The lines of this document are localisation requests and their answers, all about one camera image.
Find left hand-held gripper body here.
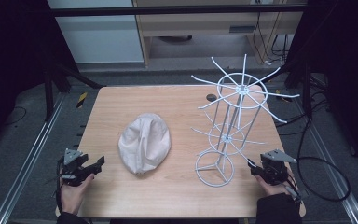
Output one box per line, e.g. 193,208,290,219
61,148,95,188

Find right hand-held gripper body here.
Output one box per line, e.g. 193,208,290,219
255,148,298,187

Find person's right hand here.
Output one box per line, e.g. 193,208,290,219
255,174,294,198

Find person's left hand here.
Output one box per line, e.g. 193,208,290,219
59,173,96,217

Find beige cloth hat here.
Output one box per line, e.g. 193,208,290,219
117,112,172,175

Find yellow black striped tape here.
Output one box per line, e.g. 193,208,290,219
76,91,89,109

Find black metal stand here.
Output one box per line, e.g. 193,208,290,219
42,63,105,122
260,60,315,119

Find white cabinet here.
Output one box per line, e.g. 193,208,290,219
47,0,145,64

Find black curtain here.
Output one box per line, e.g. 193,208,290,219
0,0,78,150
287,0,358,172

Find light wooden desk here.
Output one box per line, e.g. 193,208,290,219
131,0,309,68

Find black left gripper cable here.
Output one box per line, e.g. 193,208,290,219
55,157,65,214

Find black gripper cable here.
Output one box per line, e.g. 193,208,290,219
55,157,65,214
282,178,304,206

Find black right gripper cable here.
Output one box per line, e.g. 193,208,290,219
282,178,304,206

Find white wire hat rack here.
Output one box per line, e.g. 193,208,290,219
190,53,301,189

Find aluminium floor rail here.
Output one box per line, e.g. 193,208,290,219
292,96,358,224
0,92,68,224

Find black looped floor cable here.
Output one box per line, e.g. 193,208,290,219
274,102,352,203

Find hanging black desk cables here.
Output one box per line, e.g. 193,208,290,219
252,12,293,66

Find black horizontal frame bar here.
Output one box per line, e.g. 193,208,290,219
49,3,309,18

